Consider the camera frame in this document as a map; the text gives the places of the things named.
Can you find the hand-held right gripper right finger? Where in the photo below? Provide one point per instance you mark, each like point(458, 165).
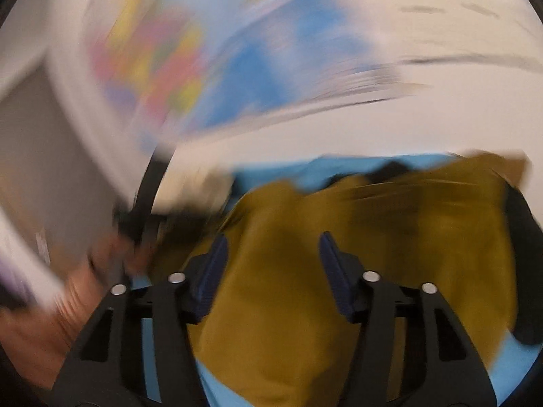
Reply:
point(333, 263)

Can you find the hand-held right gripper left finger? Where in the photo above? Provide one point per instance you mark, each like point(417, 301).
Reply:
point(214, 271)

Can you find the olive green jacket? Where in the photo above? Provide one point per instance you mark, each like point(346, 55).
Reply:
point(275, 305)

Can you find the person's left forearm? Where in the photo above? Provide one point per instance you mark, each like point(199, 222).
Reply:
point(51, 335)

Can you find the blue printed bed sheet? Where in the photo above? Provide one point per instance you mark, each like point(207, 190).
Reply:
point(322, 174)

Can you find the dark cloth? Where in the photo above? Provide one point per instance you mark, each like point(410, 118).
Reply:
point(388, 171)
point(524, 263)

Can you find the blue wall map poster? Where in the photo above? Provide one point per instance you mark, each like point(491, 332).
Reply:
point(271, 51)

